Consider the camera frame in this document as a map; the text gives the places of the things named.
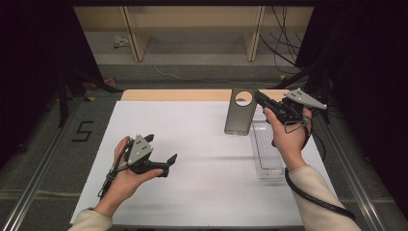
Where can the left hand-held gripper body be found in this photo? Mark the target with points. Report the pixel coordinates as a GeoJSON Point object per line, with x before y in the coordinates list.
{"type": "Point", "coordinates": [139, 149]}

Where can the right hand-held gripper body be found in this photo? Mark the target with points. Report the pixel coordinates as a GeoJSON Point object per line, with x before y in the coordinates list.
{"type": "Point", "coordinates": [303, 97]}

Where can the grey phone case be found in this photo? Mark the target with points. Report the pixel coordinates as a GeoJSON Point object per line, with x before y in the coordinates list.
{"type": "Point", "coordinates": [239, 122]}

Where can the clear plastic tray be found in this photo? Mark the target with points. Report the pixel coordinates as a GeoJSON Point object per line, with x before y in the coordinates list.
{"type": "Point", "coordinates": [266, 150]}

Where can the person's left hand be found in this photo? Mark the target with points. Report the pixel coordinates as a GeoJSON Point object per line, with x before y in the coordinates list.
{"type": "Point", "coordinates": [123, 186]}

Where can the person's right hand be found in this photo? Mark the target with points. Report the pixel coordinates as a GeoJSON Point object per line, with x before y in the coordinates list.
{"type": "Point", "coordinates": [290, 141]}

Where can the black tripod stand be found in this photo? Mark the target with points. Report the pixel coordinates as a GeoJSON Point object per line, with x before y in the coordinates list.
{"type": "Point", "coordinates": [63, 102]}
{"type": "Point", "coordinates": [325, 86]}

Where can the yellow tape piece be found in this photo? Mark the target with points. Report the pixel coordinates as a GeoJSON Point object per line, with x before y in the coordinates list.
{"type": "Point", "coordinates": [282, 77]}
{"type": "Point", "coordinates": [91, 98]}

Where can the white table mat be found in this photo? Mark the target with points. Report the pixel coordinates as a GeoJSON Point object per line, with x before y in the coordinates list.
{"type": "Point", "coordinates": [198, 192]}

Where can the pink cloth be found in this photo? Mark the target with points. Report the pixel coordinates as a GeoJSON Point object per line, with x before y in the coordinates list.
{"type": "Point", "coordinates": [107, 82]}

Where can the black curtain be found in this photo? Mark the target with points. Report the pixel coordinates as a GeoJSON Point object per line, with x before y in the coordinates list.
{"type": "Point", "coordinates": [369, 64]}
{"type": "Point", "coordinates": [25, 64]}

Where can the crumpled white paper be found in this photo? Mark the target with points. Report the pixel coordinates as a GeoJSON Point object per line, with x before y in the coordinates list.
{"type": "Point", "coordinates": [120, 41]}

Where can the light wooden desk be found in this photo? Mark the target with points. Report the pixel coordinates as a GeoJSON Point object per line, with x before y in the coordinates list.
{"type": "Point", "coordinates": [192, 16]}

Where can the aluminium floor rail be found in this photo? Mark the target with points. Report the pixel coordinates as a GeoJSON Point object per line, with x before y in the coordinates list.
{"type": "Point", "coordinates": [32, 189]}
{"type": "Point", "coordinates": [352, 179]}

